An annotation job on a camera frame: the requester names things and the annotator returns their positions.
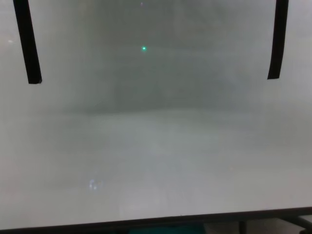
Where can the black metal table leg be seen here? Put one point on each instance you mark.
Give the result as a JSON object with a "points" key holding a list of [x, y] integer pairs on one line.
{"points": [[242, 228]]}

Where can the black tape strip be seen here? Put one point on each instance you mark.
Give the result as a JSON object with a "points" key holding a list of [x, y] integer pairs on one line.
{"points": [[278, 39], [29, 48]]}

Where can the black table brace bar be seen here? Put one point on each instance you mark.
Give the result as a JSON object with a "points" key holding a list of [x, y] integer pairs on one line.
{"points": [[292, 222]]}

